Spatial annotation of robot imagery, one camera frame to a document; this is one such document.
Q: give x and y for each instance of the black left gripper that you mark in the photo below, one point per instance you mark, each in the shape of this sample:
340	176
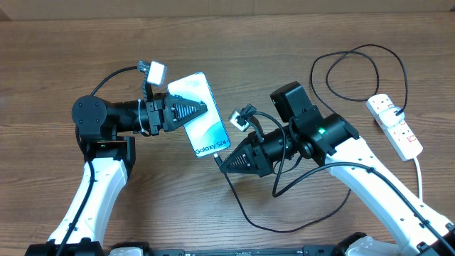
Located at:
165	114

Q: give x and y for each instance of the white charger plug adapter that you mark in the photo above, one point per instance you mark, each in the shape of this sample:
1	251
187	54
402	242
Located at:
390	117

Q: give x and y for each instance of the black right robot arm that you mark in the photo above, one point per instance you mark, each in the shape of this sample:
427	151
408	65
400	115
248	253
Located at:
336	146

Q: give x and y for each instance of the white power strip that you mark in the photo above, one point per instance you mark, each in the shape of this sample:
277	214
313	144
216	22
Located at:
401	137

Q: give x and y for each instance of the Samsung Galaxy smartphone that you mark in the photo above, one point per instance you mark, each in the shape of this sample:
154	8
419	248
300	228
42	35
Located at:
206	132

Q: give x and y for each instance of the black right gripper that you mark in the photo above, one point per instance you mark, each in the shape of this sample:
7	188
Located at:
258	163

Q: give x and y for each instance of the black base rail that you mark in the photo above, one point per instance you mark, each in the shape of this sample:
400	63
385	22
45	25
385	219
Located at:
143	248

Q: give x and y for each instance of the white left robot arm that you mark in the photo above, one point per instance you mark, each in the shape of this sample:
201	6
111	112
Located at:
109	158

